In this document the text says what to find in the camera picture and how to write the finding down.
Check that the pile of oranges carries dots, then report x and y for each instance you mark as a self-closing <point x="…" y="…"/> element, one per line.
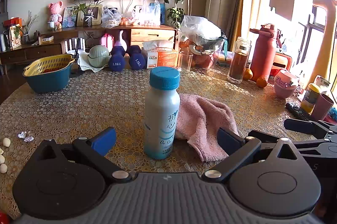
<point x="127" y="21"/>

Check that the white plastic bag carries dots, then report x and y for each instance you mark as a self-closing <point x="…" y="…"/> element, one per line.
<point x="147" y="14"/>

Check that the pink plush toy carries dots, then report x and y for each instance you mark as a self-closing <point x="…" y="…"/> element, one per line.
<point x="55" y="13"/>

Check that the white bottle with blue cap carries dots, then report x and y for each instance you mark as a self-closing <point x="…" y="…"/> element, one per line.
<point x="160" y="118"/>

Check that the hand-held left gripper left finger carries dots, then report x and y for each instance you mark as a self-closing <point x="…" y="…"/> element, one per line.
<point x="104" y="139"/>

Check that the red water bottle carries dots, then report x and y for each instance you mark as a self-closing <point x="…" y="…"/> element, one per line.
<point x="263" y="55"/>

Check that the blue dumbbell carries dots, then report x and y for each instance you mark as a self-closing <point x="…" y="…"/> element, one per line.
<point x="137" y="60"/>
<point x="116" y="63"/>

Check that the yellow lidded jar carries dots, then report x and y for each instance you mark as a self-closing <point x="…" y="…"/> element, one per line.
<point x="310" y="97"/>

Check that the small white ball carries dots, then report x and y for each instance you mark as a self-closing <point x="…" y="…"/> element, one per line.
<point x="1" y="159"/>
<point x="6" y="142"/>
<point x="3" y="168"/>

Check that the white router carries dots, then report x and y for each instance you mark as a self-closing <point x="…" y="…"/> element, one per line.
<point x="71" y="44"/>

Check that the yellow curtain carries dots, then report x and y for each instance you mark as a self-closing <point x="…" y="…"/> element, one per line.
<point x="243" y="2"/>

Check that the blue box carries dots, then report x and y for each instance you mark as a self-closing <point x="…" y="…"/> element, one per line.
<point x="162" y="13"/>

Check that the wooden television cabinet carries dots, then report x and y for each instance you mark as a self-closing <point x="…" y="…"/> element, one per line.
<point x="152" y="35"/>

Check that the clear plastic bag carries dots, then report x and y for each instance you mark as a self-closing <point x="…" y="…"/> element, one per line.
<point x="197" y="26"/>

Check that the clear container of fruit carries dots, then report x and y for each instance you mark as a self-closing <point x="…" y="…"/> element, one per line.
<point x="205" y="60"/>

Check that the lavender kettlebell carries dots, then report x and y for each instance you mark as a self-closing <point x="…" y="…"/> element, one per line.
<point x="120" y="42"/>

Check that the pink plastic tumbler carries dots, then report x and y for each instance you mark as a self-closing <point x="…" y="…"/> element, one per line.
<point x="323" y="108"/>

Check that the red fruit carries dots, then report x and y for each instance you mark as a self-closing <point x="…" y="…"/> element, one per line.
<point x="50" y="70"/>

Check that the dark metal bowl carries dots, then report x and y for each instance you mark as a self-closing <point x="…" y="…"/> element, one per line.
<point x="208" y="42"/>

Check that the vase with dried twigs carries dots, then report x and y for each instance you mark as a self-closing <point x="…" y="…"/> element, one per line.
<point x="26" y="34"/>

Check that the black phone stand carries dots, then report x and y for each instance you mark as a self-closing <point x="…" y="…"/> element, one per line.
<point x="77" y="60"/>

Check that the small plant in dark vase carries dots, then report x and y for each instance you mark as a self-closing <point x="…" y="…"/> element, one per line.
<point x="87" y="21"/>

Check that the pink fluffy towel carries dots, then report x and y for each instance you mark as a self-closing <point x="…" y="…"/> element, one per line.
<point x="202" y="121"/>

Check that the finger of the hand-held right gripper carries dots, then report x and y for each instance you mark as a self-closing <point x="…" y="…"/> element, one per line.
<point x="300" y="126"/>
<point x="266" y="137"/>

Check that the pink toy bag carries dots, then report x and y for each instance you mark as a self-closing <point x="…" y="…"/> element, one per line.
<point x="107" y="42"/>

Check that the cream photo frame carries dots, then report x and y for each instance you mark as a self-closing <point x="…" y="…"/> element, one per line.
<point x="97" y="15"/>

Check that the small white box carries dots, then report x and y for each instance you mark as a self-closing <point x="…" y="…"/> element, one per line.
<point x="46" y="40"/>

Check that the dark blue plastic bowl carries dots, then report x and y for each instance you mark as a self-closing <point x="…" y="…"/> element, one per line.
<point x="47" y="83"/>

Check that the pink printed cup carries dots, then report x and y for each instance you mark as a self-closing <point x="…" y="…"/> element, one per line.
<point x="285" y="85"/>

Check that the portrait photo frame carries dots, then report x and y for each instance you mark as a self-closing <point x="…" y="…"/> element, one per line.
<point x="69" y="17"/>

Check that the small dark teapot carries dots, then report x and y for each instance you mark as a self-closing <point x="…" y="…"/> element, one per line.
<point x="36" y="35"/>

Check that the white cloth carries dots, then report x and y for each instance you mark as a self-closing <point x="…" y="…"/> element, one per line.
<point x="83" y="61"/>

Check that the black remote control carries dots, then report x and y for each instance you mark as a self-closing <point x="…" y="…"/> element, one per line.
<point x="297" y="112"/>

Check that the pale green round bowl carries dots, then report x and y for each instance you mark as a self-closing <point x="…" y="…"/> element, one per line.
<point x="98" y="55"/>

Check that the clear bag of food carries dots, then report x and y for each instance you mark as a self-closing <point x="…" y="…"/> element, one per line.
<point x="111" y="18"/>

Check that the printed gift bag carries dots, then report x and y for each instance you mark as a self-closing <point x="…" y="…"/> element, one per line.
<point x="15" y="38"/>

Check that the glass tea bottle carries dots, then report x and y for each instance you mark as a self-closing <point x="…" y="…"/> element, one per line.
<point x="238" y="65"/>

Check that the orange and white tissue box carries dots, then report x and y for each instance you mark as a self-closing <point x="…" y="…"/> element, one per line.
<point x="165" y="59"/>

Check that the silver foil wrappers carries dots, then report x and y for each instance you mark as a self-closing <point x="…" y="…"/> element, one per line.
<point x="25" y="136"/>

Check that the clear drinking glass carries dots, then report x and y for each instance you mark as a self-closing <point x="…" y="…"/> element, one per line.
<point x="185" y="63"/>

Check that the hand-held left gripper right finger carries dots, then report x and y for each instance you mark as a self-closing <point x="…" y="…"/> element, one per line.
<point x="227" y="141"/>

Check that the red orange box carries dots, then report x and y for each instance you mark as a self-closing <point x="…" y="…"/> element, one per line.
<point x="281" y="63"/>

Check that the orange gift box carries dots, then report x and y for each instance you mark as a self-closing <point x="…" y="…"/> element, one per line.
<point x="12" y="21"/>

